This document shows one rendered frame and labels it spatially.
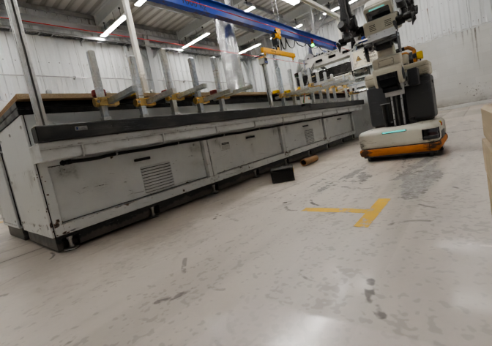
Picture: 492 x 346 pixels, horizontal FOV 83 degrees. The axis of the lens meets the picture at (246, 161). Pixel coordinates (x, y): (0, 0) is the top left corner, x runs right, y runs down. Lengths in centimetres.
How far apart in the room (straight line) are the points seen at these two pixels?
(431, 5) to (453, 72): 234
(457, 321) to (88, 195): 185
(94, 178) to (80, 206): 19
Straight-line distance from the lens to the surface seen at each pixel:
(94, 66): 190
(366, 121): 593
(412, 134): 269
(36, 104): 174
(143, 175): 217
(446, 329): 77
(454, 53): 1197
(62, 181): 198
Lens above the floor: 46
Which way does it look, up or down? 5 degrees down
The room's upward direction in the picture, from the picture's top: 11 degrees counter-clockwise
